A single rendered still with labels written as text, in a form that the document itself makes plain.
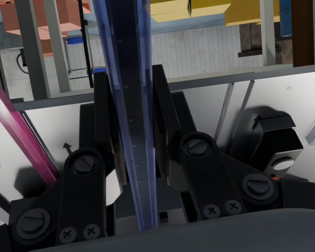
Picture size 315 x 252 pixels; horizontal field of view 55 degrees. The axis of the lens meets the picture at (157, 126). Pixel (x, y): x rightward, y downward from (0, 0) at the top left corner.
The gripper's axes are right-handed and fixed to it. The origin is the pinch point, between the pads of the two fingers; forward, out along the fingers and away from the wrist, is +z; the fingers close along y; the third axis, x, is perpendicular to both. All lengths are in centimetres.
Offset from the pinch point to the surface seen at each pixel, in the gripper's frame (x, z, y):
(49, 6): -28, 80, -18
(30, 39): -22, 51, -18
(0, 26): -210, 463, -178
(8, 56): -321, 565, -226
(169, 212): -27.0, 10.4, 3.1
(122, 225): -29.0, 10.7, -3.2
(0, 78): -21.3, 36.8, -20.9
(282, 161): -19.2, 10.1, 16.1
